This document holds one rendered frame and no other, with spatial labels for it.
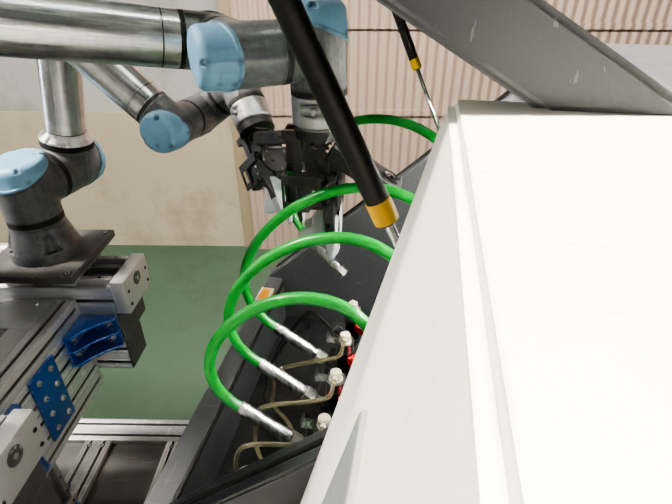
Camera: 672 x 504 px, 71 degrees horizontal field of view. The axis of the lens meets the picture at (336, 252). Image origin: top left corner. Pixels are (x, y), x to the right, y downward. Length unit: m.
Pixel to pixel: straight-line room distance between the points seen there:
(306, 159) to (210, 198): 2.49
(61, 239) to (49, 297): 0.15
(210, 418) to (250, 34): 0.61
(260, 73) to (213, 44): 0.06
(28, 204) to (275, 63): 0.75
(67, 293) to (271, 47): 0.86
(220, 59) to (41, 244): 0.77
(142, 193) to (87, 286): 2.08
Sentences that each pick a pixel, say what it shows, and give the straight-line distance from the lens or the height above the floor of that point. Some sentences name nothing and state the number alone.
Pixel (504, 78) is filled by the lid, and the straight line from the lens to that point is 0.26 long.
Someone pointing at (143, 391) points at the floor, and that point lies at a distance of 2.35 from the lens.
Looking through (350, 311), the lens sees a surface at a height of 1.31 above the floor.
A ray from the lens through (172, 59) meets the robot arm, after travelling 0.70.
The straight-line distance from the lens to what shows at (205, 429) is 0.87.
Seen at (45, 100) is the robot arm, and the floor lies 1.37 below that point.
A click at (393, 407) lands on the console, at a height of 1.49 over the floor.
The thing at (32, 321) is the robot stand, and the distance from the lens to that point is 1.24.
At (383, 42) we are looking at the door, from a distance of 2.74.
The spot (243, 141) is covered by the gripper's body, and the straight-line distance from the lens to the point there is 0.97.
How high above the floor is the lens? 1.61
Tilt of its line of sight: 31 degrees down
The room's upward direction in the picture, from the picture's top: straight up
